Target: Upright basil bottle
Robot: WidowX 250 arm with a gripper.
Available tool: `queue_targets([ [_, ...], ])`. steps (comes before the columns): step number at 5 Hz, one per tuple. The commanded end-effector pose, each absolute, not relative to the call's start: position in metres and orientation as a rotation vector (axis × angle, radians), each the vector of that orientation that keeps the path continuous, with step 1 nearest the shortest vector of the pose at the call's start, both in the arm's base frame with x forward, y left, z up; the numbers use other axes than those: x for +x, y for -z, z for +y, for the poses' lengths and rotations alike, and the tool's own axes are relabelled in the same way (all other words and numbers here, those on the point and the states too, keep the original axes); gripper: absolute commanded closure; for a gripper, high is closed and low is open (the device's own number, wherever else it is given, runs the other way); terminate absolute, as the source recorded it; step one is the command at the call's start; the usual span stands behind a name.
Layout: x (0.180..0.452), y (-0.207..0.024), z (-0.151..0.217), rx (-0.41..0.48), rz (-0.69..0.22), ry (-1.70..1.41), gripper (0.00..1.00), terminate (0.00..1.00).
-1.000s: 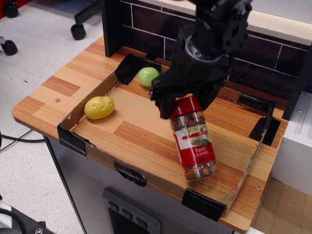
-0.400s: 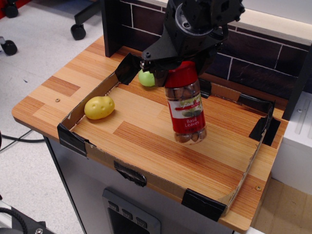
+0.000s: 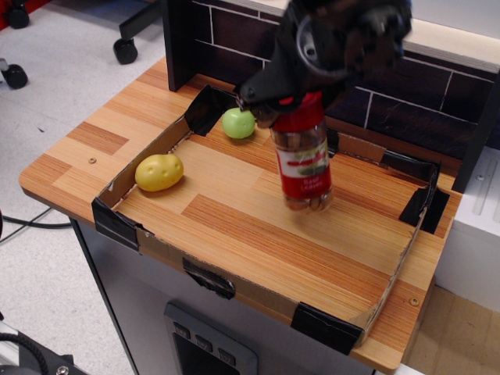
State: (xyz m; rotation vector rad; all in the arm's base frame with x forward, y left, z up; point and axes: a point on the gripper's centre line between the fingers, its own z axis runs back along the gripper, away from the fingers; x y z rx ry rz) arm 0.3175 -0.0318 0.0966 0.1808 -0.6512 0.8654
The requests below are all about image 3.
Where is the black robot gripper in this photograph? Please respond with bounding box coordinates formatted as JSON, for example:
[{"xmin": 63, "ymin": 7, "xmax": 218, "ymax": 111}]
[{"xmin": 237, "ymin": 1, "xmax": 412, "ymax": 117}]

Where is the basil bottle with red cap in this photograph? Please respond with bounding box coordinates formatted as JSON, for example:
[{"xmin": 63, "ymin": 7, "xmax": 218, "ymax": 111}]
[{"xmin": 271, "ymin": 91, "xmax": 332, "ymax": 211}]

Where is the cardboard fence with black tape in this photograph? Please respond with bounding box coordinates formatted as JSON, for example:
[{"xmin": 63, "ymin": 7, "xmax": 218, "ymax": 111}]
[{"xmin": 92, "ymin": 86, "xmax": 449, "ymax": 358}]

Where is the green toy apple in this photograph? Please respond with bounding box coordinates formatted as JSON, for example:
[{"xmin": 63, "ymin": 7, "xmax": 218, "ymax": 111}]
[{"xmin": 222, "ymin": 108, "xmax": 255, "ymax": 139}]

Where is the dark brick-pattern backboard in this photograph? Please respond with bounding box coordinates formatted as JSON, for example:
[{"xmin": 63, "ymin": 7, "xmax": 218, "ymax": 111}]
[{"xmin": 161, "ymin": 1, "xmax": 499, "ymax": 192}]

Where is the black office chair base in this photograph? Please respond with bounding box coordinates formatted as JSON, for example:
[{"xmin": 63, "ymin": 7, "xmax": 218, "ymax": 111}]
[{"xmin": 112, "ymin": 1, "xmax": 161, "ymax": 65}]

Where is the yellow toy potato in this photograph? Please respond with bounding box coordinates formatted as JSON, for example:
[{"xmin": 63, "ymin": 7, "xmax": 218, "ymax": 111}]
[{"xmin": 135, "ymin": 154, "xmax": 184, "ymax": 192}]

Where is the white side cabinet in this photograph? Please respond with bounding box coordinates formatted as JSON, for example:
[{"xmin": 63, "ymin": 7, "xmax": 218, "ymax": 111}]
[{"xmin": 435, "ymin": 147, "xmax": 499, "ymax": 312}]

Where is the black chair caster far left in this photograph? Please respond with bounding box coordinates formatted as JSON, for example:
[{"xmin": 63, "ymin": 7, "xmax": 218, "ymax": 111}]
[{"xmin": 1, "ymin": 0, "xmax": 30, "ymax": 30}]

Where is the black chair caster wheel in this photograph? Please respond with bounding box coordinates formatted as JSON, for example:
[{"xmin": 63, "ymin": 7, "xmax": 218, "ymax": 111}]
[{"xmin": 0, "ymin": 58, "xmax": 28, "ymax": 89}]

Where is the grey control panel with buttons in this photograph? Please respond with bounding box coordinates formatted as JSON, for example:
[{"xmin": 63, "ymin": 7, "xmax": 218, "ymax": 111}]
[{"xmin": 164, "ymin": 303, "xmax": 259, "ymax": 375}]

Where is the black floor cable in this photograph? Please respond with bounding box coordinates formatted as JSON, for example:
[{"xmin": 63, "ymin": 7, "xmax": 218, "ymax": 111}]
[{"xmin": 0, "ymin": 206, "xmax": 73, "ymax": 245}]

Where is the black metal bracket with screw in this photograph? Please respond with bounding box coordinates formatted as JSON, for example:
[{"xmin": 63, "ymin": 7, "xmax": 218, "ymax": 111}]
[{"xmin": 1, "ymin": 315, "xmax": 79, "ymax": 374}]

